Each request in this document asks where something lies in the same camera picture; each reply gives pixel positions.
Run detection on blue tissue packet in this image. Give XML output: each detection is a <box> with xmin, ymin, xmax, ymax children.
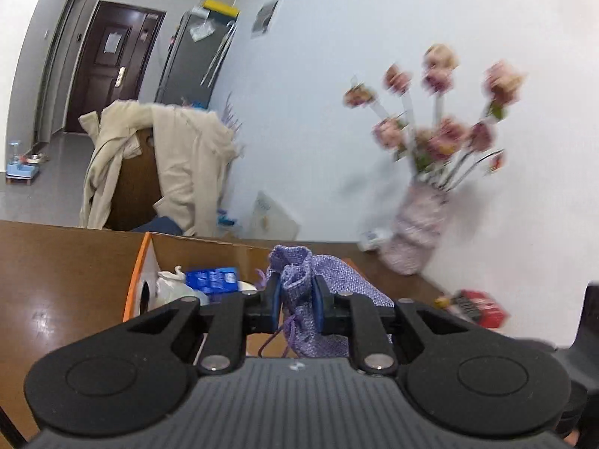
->
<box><xmin>186</xmin><ymin>266</ymin><xmax>240</xmax><ymax>301</ymax></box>

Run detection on purple burlap drawstring pouch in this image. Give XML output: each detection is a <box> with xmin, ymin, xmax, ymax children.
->
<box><xmin>256</xmin><ymin>244</ymin><xmax>395</xmax><ymax>359</ymax></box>

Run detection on white plastic bag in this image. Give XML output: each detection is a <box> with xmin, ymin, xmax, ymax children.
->
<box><xmin>156</xmin><ymin>266</ymin><xmax>209</xmax><ymax>312</ymax></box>

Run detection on blue cloth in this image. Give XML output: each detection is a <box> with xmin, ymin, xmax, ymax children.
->
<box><xmin>130</xmin><ymin>215</ymin><xmax>184</xmax><ymax>235</ymax></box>

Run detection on small white container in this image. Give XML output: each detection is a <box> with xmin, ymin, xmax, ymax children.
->
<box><xmin>358</xmin><ymin>227</ymin><xmax>390</xmax><ymax>251</ymax></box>

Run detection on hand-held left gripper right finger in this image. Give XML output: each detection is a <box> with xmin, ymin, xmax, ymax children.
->
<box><xmin>311</xmin><ymin>274</ymin><xmax>474</xmax><ymax>376</ymax></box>

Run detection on orange cardboard box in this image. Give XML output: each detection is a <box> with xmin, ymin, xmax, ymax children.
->
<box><xmin>122</xmin><ymin>231</ymin><xmax>395</xmax><ymax>370</ymax></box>

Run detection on yellow box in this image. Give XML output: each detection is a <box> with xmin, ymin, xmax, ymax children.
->
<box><xmin>203</xmin><ymin>0</ymin><xmax>241</xmax><ymax>16</ymax></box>

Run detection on pink dried roses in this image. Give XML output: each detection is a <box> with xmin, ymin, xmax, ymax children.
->
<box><xmin>343</xmin><ymin>44</ymin><xmax>526</xmax><ymax>193</ymax></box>

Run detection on blue pet feeder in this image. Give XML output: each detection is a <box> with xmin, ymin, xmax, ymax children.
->
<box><xmin>6</xmin><ymin>139</ymin><xmax>48</xmax><ymax>184</ymax></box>

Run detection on beige coat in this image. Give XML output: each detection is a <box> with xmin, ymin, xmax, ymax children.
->
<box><xmin>78</xmin><ymin>100</ymin><xmax>242</xmax><ymax>237</ymax></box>

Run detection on pink textured vase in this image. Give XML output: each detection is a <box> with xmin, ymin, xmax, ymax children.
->
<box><xmin>377</xmin><ymin>182</ymin><xmax>451</xmax><ymax>277</ymax></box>

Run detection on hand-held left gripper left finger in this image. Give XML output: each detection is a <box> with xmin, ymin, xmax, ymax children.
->
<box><xmin>124</xmin><ymin>275</ymin><xmax>283</xmax><ymax>376</ymax></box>

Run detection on red and black box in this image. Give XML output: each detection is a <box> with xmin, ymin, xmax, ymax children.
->
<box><xmin>449</xmin><ymin>290</ymin><xmax>510</xmax><ymax>329</ymax></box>

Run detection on purple dried lavender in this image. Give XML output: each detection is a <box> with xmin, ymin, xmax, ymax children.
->
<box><xmin>223</xmin><ymin>92</ymin><xmax>245</xmax><ymax>137</ymax></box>

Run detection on wall poster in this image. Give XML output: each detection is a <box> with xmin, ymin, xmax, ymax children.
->
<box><xmin>251</xmin><ymin>0</ymin><xmax>282</xmax><ymax>39</ymax></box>

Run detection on grey refrigerator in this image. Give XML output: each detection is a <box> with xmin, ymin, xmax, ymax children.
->
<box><xmin>154</xmin><ymin>8</ymin><xmax>239</xmax><ymax>114</ymax></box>

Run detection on brown wooden chair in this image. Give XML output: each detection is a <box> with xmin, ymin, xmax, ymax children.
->
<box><xmin>105</xmin><ymin>126</ymin><xmax>162</xmax><ymax>233</ymax></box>

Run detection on white board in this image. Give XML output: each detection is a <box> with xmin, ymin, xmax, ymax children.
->
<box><xmin>254</xmin><ymin>190</ymin><xmax>301</xmax><ymax>241</ymax></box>

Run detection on dark brown door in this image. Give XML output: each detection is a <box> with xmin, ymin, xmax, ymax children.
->
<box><xmin>64</xmin><ymin>2</ymin><xmax>166</xmax><ymax>134</ymax></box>

